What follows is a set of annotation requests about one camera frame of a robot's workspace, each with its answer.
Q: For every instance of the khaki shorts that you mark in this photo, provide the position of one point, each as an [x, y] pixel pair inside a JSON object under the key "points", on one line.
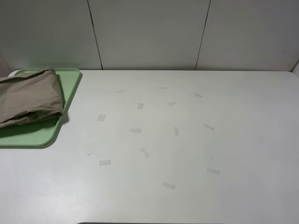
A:
{"points": [[30, 97]]}

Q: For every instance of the green plastic tray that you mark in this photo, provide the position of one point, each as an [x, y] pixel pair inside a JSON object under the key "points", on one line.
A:
{"points": [[42, 133]]}

